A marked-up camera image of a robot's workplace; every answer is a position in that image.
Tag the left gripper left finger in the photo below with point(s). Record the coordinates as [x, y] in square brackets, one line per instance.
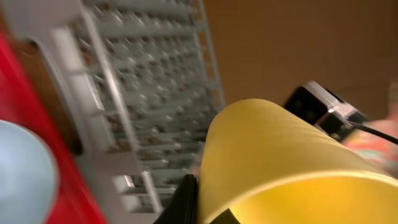
[182, 208]

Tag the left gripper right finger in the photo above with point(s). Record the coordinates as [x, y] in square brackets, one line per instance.
[226, 217]

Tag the yellow cup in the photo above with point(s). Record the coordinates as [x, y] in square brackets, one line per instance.
[266, 165]

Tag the light blue bowl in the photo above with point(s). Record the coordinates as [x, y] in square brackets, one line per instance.
[29, 176]

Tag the grey dishwasher rack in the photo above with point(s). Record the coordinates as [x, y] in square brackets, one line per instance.
[141, 83]

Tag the red serving tray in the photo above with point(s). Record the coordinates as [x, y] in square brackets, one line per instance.
[21, 105]

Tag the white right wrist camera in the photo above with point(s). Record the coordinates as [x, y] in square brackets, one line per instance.
[324, 110]

